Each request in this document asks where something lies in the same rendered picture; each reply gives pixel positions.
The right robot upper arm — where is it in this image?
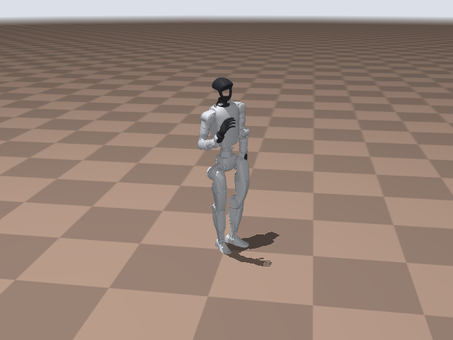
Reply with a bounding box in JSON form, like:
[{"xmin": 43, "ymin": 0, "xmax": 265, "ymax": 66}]
[{"xmin": 198, "ymin": 110, "xmax": 216, "ymax": 141}]

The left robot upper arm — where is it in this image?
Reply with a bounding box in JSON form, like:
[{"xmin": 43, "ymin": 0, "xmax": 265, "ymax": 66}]
[{"xmin": 235, "ymin": 102, "xmax": 249, "ymax": 137}]

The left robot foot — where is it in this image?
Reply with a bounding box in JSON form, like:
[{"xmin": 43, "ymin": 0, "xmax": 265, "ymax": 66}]
[{"xmin": 224, "ymin": 234, "xmax": 249, "ymax": 247}]

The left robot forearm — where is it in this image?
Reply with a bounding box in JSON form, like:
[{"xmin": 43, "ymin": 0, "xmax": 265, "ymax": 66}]
[{"xmin": 239, "ymin": 135, "xmax": 248, "ymax": 159}]

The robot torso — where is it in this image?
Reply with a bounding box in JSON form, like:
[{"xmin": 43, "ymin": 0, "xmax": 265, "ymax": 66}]
[{"xmin": 209, "ymin": 99, "xmax": 239, "ymax": 171}]

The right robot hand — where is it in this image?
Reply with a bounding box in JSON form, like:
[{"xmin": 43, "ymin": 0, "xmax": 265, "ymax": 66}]
[{"xmin": 216, "ymin": 118, "xmax": 236, "ymax": 143}]

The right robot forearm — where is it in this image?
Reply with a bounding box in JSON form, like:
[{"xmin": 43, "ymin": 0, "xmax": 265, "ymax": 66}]
[{"xmin": 197, "ymin": 135, "xmax": 224, "ymax": 150}]

